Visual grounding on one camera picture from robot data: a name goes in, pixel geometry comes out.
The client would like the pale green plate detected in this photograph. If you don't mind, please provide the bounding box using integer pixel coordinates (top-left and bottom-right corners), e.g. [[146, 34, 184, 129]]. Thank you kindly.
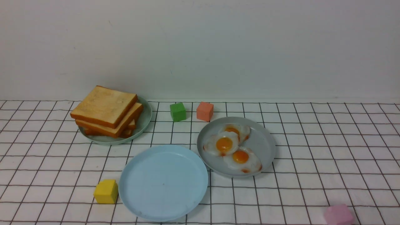
[[78, 96, 153, 146]]

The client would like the light blue plate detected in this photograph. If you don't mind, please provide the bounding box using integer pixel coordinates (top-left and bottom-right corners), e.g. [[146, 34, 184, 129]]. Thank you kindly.
[[118, 144, 209, 222]]

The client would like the pink cube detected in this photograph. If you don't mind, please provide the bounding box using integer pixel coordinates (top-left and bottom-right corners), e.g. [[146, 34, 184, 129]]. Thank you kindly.
[[324, 204, 354, 225]]

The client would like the green cube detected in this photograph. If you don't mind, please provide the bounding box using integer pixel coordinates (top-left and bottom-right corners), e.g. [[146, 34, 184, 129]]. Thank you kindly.
[[170, 102, 186, 122]]

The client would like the grey plate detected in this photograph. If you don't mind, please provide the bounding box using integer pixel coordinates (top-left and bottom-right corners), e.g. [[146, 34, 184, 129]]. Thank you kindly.
[[197, 117, 276, 178]]

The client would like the fried egg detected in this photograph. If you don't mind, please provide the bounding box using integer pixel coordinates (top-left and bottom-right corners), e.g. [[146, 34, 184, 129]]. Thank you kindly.
[[203, 131, 239, 157], [223, 147, 263, 174], [220, 123, 251, 144]]

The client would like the yellow cube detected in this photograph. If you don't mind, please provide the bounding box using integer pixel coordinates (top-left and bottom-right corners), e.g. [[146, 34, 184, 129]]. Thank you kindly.
[[93, 179, 118, 204]]

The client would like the toast slice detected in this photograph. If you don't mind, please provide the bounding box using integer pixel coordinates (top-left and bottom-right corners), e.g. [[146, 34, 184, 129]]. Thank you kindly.
[[126, 119, 136, 130], [84, 128, 133, 138], [70, 86, 138, 128], [75, 102, 144, 138]]

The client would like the orange cube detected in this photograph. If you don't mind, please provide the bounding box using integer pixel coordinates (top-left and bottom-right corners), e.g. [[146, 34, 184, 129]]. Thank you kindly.
[[196, 102, 214, 122]]

